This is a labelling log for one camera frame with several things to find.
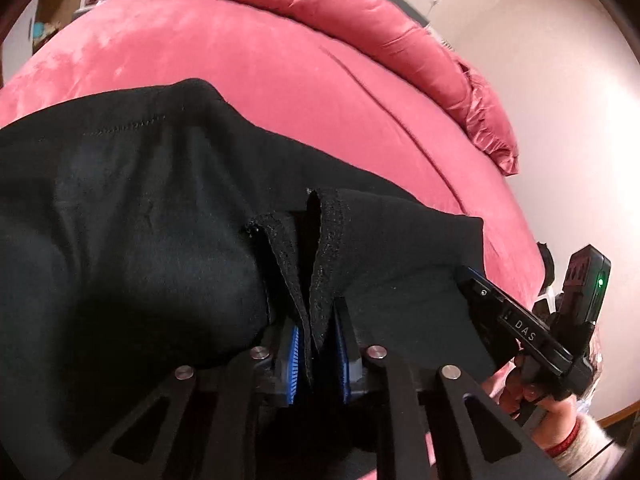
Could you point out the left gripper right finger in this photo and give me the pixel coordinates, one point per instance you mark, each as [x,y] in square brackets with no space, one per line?
[434,424]

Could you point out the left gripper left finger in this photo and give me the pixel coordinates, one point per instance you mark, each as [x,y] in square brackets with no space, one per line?
[201,423]

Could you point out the black pants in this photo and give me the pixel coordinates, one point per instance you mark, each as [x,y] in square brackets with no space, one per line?
[146,229]

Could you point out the pink ruffled pillow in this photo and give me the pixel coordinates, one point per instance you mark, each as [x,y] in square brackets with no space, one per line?
[487,123]

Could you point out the pink bed sheet mattress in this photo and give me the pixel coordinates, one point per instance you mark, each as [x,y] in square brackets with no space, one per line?
[288,78]

